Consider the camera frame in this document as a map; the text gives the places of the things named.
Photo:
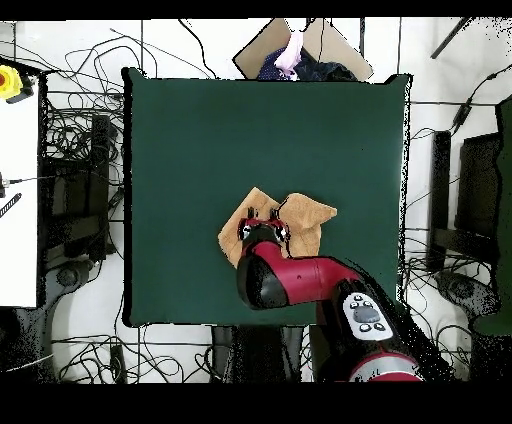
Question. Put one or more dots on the grey chair base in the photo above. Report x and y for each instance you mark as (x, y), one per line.
(68, 276)
(460, 288)

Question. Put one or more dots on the yellow emergency stop button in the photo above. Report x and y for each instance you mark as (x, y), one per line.
(10, 82)

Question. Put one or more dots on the dark green table cloth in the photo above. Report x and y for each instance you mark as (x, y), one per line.
(200, 132)

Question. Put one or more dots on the orange terry towel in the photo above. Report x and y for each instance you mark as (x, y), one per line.
(308, 216)

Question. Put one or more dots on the pink garment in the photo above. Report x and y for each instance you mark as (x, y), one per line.
(292, 52)

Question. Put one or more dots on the black power strip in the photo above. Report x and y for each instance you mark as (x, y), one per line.
(118, 362)

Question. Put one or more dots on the dark green fabric sheet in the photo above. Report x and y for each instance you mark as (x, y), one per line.
(506, 200)

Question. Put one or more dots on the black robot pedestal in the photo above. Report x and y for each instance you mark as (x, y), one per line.
(260, 352)

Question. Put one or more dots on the black rod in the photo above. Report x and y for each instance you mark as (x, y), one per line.
(450, 38)

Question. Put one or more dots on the brown cardboard box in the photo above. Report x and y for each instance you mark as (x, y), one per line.
(260, 48)

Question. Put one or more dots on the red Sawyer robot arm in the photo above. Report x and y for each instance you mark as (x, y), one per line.
(304, 276)

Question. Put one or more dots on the black power adapter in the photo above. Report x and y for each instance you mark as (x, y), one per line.
(462, 115)

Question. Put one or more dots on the dark blue clothing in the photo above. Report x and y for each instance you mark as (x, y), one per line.
(316, 70)

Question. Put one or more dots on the white desk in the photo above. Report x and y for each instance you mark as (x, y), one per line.
(18, 248)

